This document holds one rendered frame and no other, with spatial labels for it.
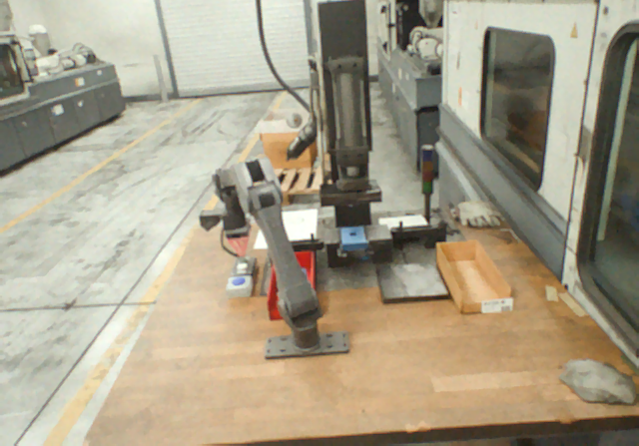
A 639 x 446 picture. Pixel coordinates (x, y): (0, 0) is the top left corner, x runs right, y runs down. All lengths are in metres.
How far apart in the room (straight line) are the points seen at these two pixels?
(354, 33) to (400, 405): 0.92
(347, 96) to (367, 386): 0.72
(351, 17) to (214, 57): 9.57
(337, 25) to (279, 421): 0.97
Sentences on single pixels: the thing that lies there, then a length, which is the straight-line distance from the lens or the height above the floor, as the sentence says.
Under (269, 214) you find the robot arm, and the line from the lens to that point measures 1.09.
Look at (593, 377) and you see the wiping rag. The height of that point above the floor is 0.92.
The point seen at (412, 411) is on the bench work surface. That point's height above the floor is 0.90.
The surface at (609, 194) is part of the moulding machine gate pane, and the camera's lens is 1.27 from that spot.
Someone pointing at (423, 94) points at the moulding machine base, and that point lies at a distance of 4.41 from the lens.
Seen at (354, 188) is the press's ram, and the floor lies 1.16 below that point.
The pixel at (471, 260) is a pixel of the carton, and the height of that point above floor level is 0.91.
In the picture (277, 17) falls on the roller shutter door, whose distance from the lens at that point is 10.51.
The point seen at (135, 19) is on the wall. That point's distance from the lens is 11.38.
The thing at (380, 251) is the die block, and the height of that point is 0.94.
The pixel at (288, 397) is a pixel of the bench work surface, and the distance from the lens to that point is 1.05.
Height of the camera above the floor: 1.64
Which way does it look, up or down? 23 degrees down
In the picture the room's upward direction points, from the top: 6 degrees counter-clockwise
